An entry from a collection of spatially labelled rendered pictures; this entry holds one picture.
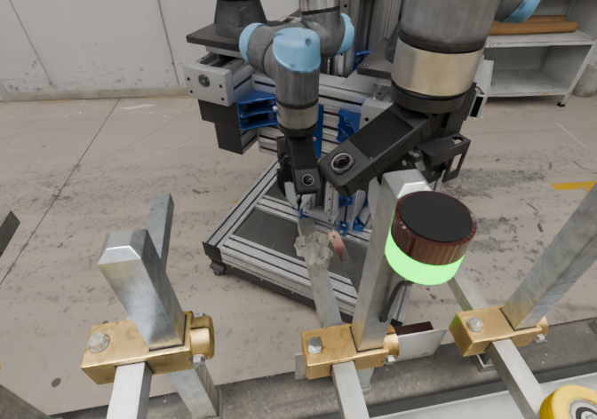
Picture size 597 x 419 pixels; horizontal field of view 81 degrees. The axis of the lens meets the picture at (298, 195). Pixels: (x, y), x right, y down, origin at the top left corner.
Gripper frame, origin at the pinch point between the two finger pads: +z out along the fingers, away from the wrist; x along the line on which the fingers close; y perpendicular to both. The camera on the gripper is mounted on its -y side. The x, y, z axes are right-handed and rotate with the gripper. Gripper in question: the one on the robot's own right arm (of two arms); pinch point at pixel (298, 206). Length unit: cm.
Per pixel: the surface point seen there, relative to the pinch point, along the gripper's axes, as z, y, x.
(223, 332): 83, 17, 28
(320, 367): -3.1, -35.3, 3.1
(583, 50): 41, 171, -244
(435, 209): -34, -37, -4
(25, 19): 21, 244, 156
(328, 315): -3.5, -28.1, 0.3
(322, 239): -4.3, -13.6, -2.1
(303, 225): -3.5, -8.8, 0.6
